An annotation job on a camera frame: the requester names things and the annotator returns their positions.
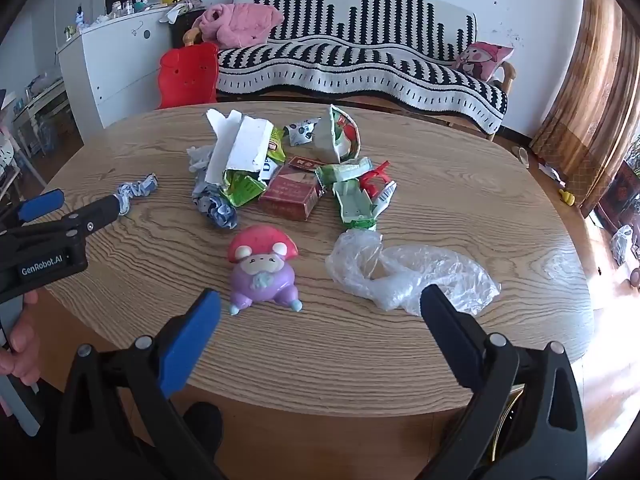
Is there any black white striped sofa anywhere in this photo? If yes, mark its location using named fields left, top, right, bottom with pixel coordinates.
left=215, top=0, right=508, bottom=133

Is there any gold rimmed bin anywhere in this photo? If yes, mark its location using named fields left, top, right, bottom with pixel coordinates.
left=492, top=385, right=526, bottom=461

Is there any brown red cardboard box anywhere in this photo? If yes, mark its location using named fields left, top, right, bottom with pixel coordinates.
left=257, top=164, right=323, bottom=222

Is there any yellow green snack packet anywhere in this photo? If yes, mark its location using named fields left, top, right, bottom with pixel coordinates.
left=267, top=127, right=287, bottom=161

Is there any person's left hand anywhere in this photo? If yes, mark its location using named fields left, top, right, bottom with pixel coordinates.
left=0, top=292, right=42, bottom=387

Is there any brown curtain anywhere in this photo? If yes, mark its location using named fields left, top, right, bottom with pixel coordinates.
left=530, top=0, right=640, bottom=216

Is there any white cabinet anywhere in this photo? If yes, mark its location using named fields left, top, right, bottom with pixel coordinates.
left=56, top=6, right=186, bottom=128

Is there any grey white plastic bag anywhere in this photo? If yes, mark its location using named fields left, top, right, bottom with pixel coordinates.
left=610, top=225, right=635, bottom=266

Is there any purple mushroom cap toy figure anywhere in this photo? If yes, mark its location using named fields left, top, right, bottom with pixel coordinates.
left=227, top=225, right=303, bottom=316

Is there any pink garment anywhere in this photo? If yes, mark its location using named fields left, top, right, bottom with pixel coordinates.
left=192, top=2, right=285, bottom=48

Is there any red plastic chair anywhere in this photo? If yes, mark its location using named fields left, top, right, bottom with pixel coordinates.
left=157, top=42, right=220, bottom=110

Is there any small red box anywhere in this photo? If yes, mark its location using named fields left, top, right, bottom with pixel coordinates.
left=286, top=155, right=321, bottom=173

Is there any blue white wrapper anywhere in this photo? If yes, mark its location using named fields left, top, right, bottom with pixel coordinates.
left=115, top=173, right=158, bottom=216
left=192, top=180, right=240, bottom=231

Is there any torn white cardboard box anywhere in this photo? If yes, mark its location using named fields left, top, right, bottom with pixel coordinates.
left=205, top=107, right=275, bottom=188

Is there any black spotted white wrapper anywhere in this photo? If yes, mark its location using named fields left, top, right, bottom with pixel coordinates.
left=282, top=116, right=322, bottom=147

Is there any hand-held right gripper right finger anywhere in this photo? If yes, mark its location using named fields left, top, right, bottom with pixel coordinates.
left=419, top=284, right=588, bottom=480

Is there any wooden sofa frame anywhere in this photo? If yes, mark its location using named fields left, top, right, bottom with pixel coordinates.
left=182, top=27, right=517, bottom=142

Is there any white shelf rack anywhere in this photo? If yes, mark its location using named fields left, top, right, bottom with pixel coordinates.
left=0, top=75, right=71, bottom=201

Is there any white cloth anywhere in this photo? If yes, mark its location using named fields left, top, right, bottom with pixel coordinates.
left=160, top=4, right=193, bottom=23

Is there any cluster of small bottles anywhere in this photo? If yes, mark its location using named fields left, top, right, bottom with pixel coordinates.
left=62, top=0, right=163, bottom=36

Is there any dark red cabinet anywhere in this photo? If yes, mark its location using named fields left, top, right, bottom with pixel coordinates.
left=597, top=160, right=640, bottom=231

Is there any pink cartoon pillow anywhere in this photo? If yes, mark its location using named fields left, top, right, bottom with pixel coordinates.
left=454, top=41, right=515, bottom=82

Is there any grey wrapper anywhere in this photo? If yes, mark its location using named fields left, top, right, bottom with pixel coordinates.
left=186, top=145, right=216, bottom=173

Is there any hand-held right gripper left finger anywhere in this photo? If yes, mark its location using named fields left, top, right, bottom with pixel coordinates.
left=56, top=287, right=226, bottom=480

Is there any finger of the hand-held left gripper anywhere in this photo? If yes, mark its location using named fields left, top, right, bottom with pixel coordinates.
left=0, top=189, right=66, bottom=231
left=15, top=194, right=124, bottom=241

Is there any clear plastic bag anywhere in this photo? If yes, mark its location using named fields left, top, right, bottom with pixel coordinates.
left=325, top=230, right=501, bottom=317

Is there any red plastic clip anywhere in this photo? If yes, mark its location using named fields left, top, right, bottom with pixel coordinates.
left=357, top=160, right=391, bottom=198

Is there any green white crushed carton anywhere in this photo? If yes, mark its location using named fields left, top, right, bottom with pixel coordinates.
left=332, top=180, right=381, bottom=231

